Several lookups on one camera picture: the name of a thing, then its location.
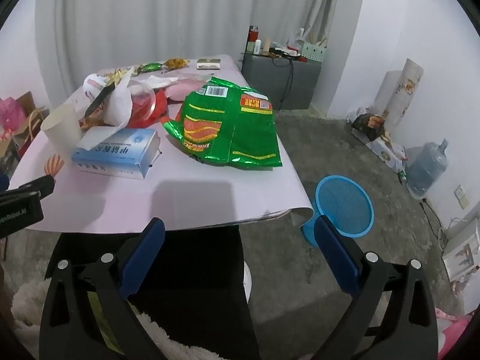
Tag white cable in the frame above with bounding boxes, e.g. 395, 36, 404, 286
420, 198, 449, 250

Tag white fluffy blanket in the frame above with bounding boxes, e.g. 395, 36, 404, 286
10, 277, 192, 360

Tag white printed bottle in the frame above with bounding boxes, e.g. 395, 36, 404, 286
82, 73, 113, 96

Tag grey cabinet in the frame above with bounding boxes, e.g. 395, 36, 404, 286
241, 50, 322, 111

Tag white paper cup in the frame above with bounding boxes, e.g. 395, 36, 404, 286
40, 103, 83, 151

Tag white tissue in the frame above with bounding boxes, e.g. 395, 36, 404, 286
77, 69, 134, 150

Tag pink cloth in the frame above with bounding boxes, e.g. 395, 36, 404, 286
435, 307, 474, 360

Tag blue plastic basket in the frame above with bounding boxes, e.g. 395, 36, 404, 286
300, 175, 374, 250

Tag blue and white box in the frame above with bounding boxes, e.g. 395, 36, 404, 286
71, 127, 161, 180

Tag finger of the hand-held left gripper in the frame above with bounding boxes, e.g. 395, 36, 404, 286
17, 175, 56, 199

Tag brown paper bag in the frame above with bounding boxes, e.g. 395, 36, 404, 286
14, 92, 50, 149

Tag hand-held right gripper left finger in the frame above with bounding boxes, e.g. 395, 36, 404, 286
38, 217, 166, 360

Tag wall outlet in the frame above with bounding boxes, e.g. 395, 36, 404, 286
454, 185, 471, 209

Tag white printed roll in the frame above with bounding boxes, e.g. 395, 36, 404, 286
375, 58, 424, 133

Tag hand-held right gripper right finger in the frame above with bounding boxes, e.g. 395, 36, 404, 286
313, 214, 439, 360

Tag mint green dotted box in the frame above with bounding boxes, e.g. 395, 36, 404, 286
299, 43, 327, 64

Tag pink printed table cover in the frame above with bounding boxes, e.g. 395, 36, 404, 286
7, 54, 314, 233

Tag white curtain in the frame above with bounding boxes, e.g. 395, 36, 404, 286
35, 0, 368, 96

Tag red clear plastic cup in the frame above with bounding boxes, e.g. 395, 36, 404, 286
127, 80, 169, 128

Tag white printed carton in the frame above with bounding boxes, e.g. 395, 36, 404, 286
367, 135, 408, 173

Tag green snack bag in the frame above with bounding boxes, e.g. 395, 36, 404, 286
162, 77, 283, 169

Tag clear water jug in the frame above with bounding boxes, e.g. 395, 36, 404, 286
406, 139, 449, 199

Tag orange and pink snack bag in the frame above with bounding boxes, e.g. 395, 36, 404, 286
78, 105, 113, 129

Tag dark snack bag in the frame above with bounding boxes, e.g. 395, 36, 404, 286
350, 114, 387, 144

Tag black cable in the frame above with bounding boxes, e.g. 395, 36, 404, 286
272, 55, 296, 103

